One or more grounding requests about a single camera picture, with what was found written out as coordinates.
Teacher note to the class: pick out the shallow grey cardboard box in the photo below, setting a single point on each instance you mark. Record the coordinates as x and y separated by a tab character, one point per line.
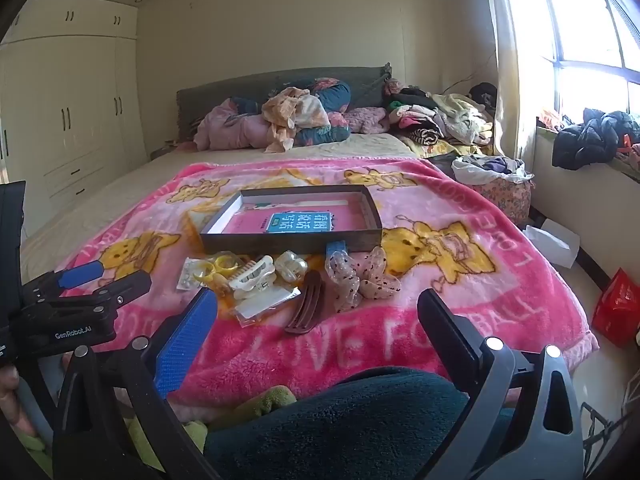
300	245

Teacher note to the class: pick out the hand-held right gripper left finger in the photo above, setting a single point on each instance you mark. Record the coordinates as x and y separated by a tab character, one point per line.
185	345

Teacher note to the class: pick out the white hair claw clip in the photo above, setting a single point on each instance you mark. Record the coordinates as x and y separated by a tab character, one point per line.
252	275

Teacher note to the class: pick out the red bag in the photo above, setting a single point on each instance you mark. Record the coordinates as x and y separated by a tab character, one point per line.
617	310

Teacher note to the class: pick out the pink quilt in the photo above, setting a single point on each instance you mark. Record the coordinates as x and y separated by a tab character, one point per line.
230	127

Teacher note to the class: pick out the black jacket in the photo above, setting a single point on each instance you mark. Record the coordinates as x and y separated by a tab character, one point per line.
590	137

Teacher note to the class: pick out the orange and white cloth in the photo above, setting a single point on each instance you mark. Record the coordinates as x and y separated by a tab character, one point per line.
290	112

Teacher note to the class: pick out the cream curtain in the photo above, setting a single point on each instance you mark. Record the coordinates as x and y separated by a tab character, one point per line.
515	85

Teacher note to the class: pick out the cream wardrobe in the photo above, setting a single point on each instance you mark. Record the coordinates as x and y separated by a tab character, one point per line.
65	110

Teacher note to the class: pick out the window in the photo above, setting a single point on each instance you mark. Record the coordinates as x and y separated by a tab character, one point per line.
585	20

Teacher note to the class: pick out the dotted sheer hair bow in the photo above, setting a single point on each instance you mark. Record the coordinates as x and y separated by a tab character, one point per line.
380	275
345	282

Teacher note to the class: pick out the yellow-green cloth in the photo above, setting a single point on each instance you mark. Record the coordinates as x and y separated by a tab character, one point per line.
260	402

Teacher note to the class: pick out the grey-green headboard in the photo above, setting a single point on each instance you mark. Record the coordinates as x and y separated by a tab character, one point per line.
220	87

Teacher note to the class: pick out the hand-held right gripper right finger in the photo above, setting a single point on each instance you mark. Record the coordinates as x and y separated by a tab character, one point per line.
450	340

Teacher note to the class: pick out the floral fabric bag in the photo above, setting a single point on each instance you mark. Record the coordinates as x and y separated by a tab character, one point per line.
505	202

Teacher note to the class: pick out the white box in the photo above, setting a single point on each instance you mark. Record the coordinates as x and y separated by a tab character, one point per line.
555	242

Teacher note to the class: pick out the white bag of clothes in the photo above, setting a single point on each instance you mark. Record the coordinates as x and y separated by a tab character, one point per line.
492	167

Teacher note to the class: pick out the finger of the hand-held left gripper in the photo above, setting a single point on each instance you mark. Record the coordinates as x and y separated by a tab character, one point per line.
125	287
80	275

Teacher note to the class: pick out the blue hair clip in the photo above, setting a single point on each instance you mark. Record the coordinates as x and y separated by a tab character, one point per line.
336	250

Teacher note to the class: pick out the person's left hand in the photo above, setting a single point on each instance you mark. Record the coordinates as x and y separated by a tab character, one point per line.
7	390

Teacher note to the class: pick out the pink knit garment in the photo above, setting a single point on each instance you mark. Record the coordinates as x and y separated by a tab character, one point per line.
367	120

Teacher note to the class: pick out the clear packet with white card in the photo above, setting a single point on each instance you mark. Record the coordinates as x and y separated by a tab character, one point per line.
265	305

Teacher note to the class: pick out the bed with beige sheet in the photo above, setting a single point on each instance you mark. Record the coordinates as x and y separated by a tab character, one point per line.
125	185

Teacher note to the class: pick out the dark teal floral pillow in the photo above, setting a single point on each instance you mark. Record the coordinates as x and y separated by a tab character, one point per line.
330	95

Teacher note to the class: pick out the pink book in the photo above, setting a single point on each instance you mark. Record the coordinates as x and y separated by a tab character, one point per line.
250	222

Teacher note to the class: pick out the brown hair comb clip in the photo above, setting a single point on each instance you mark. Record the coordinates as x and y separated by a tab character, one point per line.
306	305

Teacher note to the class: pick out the orange items on windowsill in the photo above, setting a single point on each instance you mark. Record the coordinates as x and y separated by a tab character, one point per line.
552	121

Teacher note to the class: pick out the pink printed blanket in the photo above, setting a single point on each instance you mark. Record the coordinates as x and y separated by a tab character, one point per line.
475	280

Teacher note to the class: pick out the pile of clothes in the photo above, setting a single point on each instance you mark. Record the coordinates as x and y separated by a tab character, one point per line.
440	115

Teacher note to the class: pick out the clear packet of yellow rings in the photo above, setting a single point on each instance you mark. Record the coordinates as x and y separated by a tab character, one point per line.
217	267

